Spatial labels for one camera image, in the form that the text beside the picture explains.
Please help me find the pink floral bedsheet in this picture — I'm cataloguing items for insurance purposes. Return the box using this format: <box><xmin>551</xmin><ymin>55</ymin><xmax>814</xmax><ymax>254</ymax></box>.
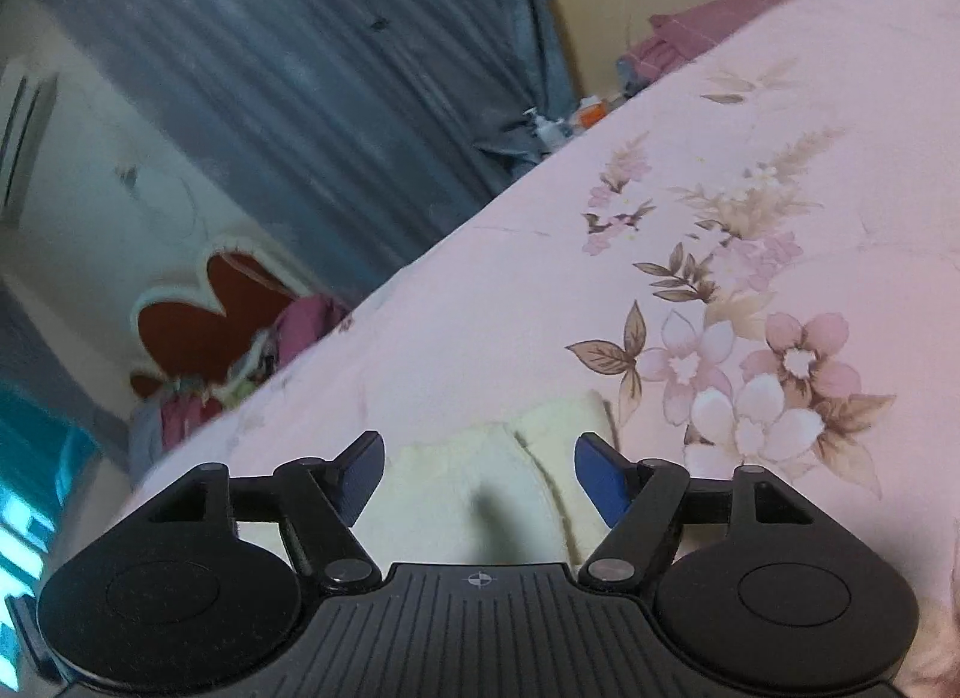
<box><xmin>127</xmin><ymin>0</ymin><xmax>960</xmax><ymax>698</ymax></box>

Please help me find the teal window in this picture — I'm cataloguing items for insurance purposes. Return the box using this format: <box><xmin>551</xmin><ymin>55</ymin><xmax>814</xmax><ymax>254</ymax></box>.
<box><xmin>0</xmin><ymin>383</ymin><xmax>100</xmax><ymax>684</ymax></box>

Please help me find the white air conditioner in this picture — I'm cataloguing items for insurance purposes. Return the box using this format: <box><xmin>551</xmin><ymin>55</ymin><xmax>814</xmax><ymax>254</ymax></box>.
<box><xmin>0</xmin><ymin>70</ymin><xmax>59</xmax><ymax>221</ymax></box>

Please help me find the purple cloth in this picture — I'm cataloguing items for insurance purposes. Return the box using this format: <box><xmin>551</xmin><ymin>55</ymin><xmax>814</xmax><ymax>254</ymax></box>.
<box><xmin>619</xmin><ymin>0</ymin><xmax>850</xmax><ymax>94</ymax></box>

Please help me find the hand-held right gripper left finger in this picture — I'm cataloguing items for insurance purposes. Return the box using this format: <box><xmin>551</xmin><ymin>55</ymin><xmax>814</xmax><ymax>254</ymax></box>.
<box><xmin>150</xmin><ymin>430</ymin><xmax>387</xmax><ymax>590</ymax></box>

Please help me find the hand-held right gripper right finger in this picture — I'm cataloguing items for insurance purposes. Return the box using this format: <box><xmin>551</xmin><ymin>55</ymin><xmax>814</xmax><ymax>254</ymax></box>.
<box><xmin>574</xmin><ymin>432</ymin><xmax>815</xmax><ymax>590</ymax></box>

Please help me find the pale green long-sleeve shirt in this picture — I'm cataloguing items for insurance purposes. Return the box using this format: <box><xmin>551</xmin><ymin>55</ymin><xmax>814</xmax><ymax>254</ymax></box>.
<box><xmin>236</xmin><ymin>389</ymin><xmax>620</xmax><ymax>568</ymax></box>

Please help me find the red heart-shaped headboard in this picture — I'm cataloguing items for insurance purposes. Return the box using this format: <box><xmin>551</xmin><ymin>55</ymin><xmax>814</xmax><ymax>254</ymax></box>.
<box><xmin>129</xmin><ymin>252</ymin><xmax>316</xmax><ymax>399</ymax></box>

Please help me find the blue-grey side curtain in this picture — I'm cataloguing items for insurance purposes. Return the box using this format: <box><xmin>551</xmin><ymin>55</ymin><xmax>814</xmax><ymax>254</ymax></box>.
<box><xmin>0</xmin><ymin>278</ymin><xmax>130</xmax><ymax>444</ymax></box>

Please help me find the pile of bedding and pillows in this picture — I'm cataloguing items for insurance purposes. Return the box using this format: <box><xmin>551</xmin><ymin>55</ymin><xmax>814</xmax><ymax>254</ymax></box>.
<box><xmin>131</xmin><ymin>293</ymin><xmax>355</xmax><ymax>476</ymax></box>

